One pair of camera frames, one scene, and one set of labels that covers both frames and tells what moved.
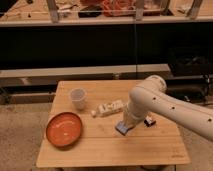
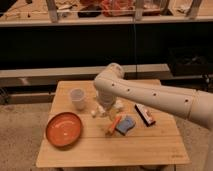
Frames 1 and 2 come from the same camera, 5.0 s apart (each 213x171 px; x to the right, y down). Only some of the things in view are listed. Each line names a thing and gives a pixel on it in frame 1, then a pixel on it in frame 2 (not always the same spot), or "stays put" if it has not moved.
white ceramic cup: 77,97 stays put
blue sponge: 121,128 stays put
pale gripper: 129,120 → 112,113
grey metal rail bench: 39,86 stays put
